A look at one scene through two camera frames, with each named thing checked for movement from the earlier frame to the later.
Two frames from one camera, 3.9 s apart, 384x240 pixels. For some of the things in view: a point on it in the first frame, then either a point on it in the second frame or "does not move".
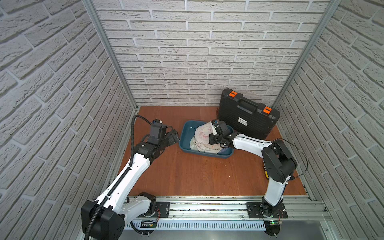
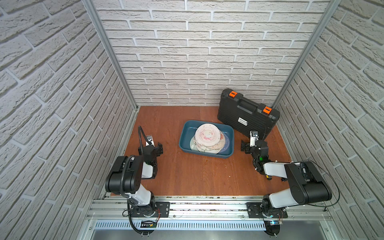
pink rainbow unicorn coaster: x=203 y=131 does not move
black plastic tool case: x=245 y=116 does not move
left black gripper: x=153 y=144 to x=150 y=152
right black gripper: x=211 y=138 to x=248 y=147
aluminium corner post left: x=93 y=10 does not move
